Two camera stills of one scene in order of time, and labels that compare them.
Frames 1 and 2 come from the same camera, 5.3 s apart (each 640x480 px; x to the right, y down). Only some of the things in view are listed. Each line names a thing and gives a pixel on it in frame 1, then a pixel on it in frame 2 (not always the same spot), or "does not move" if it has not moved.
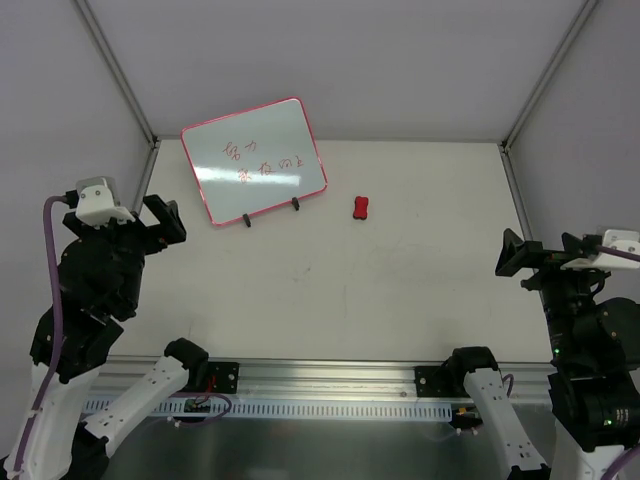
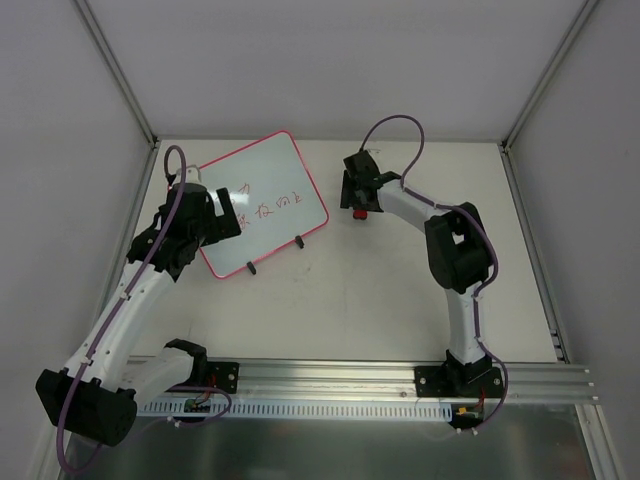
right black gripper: (545, 257) → (353, 192)
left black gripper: (138, 230) → (223, 215)
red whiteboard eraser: (360, 207) does not move
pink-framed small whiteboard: (254, 159) → (274, 200)
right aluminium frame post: (516, 124) does not move
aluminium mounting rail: (299, 380) does not move
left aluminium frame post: (131, 94) does not move
